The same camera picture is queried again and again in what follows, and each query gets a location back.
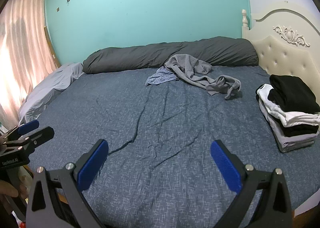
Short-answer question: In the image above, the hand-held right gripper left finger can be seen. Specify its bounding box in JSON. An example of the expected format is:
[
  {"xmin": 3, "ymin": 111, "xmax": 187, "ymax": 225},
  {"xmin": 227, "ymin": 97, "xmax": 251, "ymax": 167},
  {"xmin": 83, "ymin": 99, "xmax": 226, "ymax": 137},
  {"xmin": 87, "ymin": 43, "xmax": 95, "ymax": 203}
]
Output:
[{"xmin": 25, "ymin": 139, "xmax": 109, "ymax": 228}]

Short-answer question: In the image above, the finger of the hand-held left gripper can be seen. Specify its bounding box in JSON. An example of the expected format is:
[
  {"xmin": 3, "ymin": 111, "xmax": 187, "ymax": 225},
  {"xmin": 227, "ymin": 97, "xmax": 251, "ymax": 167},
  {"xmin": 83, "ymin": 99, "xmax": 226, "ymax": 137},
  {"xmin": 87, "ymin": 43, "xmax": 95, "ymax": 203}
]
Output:
[
  {"xmin": 25, "ymin": 127, "xmax": 55, "ymax": 155},
  {"xmin": 11, "ymin": 119, "xmax": 40, "ymax": 138}
]

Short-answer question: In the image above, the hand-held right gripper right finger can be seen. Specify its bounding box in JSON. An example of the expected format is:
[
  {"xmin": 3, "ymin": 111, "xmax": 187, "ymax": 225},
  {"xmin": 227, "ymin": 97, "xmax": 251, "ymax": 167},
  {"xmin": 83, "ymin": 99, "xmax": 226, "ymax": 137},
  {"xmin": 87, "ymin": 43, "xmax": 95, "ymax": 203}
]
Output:
[{"xmin": 210, "ymin": 140, "xmax": 293, "ymax": 228}]

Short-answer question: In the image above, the grey knit sweater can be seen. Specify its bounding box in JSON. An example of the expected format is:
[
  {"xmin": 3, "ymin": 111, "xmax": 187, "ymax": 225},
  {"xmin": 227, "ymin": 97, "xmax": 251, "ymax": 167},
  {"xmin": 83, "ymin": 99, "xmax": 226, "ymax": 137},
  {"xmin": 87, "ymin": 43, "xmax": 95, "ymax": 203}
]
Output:
[{"xmin": 164, "ymin": 54, "xmax": 242, "ymax": 100}]

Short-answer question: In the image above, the person's left hand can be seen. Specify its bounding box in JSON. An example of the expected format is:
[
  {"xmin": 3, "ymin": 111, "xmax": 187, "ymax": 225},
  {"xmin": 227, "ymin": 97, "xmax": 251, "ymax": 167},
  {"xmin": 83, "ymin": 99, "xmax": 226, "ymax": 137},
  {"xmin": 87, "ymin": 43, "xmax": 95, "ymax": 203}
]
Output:
[{"xmin": 0, "ymin": 180, "xmax": 28, "ymax": 200}]

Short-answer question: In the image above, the light grey pillow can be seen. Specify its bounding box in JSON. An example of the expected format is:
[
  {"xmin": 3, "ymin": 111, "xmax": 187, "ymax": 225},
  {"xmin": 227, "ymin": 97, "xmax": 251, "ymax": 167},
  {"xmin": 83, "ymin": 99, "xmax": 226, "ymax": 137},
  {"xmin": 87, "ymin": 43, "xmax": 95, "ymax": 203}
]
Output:
[{"xmin": 19, "ymin": 63, "xmax": 85, "ymax": 125}]

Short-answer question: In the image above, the light grey folded garment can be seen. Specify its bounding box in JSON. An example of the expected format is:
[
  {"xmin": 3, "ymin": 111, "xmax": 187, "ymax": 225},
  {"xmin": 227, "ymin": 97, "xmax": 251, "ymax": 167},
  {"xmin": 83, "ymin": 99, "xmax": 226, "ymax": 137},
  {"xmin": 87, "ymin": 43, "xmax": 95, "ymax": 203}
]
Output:
[{"xmin": 259, "ymin": 101, "xmax": 319, "ymax": 153}]

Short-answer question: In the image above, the thin black folded garment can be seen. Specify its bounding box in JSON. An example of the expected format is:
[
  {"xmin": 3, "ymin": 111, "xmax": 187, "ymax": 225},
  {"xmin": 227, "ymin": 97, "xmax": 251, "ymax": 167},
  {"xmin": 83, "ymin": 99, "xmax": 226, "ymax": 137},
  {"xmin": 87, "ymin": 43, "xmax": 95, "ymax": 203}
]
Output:
[{"xmin": 281, "ymin": 123, "xmax": 320, "ymax": 137}]

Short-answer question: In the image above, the pink curtain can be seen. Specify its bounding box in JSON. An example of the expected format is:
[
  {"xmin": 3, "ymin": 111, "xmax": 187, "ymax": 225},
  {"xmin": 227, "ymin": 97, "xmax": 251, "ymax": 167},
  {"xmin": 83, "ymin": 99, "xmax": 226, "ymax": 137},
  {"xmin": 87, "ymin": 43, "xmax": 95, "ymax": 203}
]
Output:
[{"xmin": 0, "ymin": 0, "xmax": 59, "ymax": 129}]

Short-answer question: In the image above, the wooden board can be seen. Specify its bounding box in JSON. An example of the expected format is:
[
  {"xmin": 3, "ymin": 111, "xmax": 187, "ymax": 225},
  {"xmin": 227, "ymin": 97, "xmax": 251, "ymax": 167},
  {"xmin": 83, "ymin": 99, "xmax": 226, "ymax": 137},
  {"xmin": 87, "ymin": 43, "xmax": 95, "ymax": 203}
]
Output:
[{"xmin": 44, "ymin": 26, "xmax": 61, "ymax": 67}]

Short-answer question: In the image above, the thick black folded garment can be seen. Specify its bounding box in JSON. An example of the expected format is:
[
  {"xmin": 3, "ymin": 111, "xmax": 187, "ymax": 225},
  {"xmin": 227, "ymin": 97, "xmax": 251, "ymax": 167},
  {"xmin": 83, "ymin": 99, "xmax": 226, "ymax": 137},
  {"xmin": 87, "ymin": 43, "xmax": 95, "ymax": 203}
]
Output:
[{"xmin": 267, "ymin": 74, "xmax": 320, "ymax": 114}]

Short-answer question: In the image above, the blue patterned garment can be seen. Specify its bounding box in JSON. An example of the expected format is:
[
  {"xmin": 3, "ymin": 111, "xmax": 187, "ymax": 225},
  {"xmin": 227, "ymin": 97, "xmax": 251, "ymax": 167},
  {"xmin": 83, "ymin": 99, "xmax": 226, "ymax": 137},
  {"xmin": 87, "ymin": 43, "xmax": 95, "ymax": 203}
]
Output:
[{"xmin": 145, "ymin": 66, "xmax": 179, "ymax": 86}]

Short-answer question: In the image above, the dark grey long pillow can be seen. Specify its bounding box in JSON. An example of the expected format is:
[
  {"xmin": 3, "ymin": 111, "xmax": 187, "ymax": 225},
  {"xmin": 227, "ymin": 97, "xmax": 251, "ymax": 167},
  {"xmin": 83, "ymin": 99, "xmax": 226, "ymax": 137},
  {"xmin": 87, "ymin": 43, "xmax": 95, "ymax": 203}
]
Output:
[{"xmin": 82, "ymin": 36, "xmax": 259, "ymax": 74}]

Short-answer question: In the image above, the cream tufted headboard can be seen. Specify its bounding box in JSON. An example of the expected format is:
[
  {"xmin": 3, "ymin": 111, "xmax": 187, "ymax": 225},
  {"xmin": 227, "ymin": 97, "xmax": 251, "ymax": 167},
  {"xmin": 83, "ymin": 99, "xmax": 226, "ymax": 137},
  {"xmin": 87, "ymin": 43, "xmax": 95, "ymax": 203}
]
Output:
[{"xmin": 241, "ymin": 0, "xmax": 320, "ymax": 109}]

